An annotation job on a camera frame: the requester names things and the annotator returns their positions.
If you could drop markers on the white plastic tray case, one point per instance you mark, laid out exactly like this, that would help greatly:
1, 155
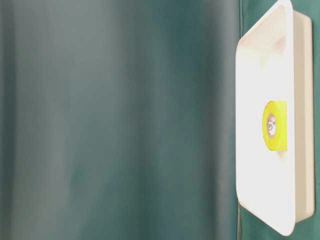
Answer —
274, 62

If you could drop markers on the green table cloth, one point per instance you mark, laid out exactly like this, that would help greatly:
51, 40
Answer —
117, 120

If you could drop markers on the yellow tape roll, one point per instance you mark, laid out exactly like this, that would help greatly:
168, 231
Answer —
275, 126

